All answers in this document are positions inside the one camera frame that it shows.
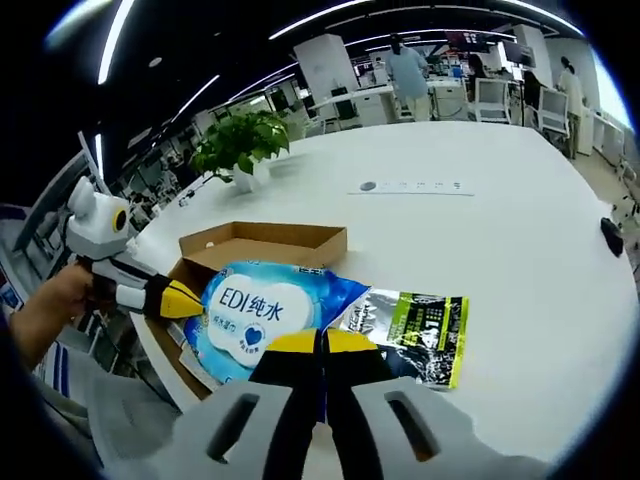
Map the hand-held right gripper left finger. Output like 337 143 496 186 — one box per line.
169 327 326 480

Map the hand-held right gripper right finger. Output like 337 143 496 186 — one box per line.
322 329 481 480

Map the blue wet wipes pack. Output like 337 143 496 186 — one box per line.
182 259 371 384

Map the black green foil pouch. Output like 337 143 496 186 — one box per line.
324 288 470 390

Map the brown cardboard shoe box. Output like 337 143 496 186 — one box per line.
144 221 349 401

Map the person's left hand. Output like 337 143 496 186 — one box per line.
27 263 99 329

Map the grey metal shelf rack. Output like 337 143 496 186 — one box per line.
14 132 109 261

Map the grey office chair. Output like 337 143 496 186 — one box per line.
29 359 181 466

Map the potted green plant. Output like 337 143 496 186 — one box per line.
188 110 291 194

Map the black computer mouse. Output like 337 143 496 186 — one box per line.
599 217 625 257

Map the white mesh office chair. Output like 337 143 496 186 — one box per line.
539 87 571 136
474 77 511 124

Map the dark wall screen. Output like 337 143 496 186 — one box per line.
447 29 489 54

